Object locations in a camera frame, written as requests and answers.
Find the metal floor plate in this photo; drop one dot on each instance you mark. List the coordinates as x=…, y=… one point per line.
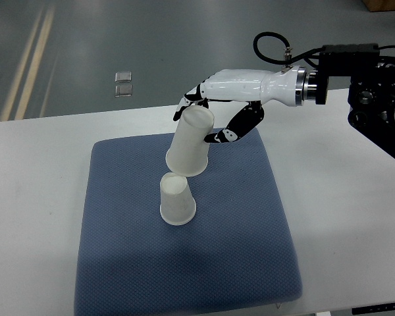
x=123, y=76
x=123, y=90

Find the brown box top right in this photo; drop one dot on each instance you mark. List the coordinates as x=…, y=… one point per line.
x=379, y=5

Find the white paper cup on cushion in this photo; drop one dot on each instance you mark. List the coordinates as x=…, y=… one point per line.
x=177, y=205

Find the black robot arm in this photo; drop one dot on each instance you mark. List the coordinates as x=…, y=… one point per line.
x=371, y=93

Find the upper metal floor plate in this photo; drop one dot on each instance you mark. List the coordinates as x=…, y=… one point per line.
x=123, y=76

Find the white paper cup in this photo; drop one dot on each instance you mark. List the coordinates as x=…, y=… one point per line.
x=188, y=153
x=177, y=205

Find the blue grey square cushion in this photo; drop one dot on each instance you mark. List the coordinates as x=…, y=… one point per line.
x=236, y=252

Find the black frame at bottom right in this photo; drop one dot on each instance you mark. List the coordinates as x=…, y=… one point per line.
x=386, y=307

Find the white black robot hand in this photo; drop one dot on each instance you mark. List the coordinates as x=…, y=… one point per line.
x=253, y=87

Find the lower metal floor plate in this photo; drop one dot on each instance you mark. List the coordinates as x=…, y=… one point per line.
x=123, y=90

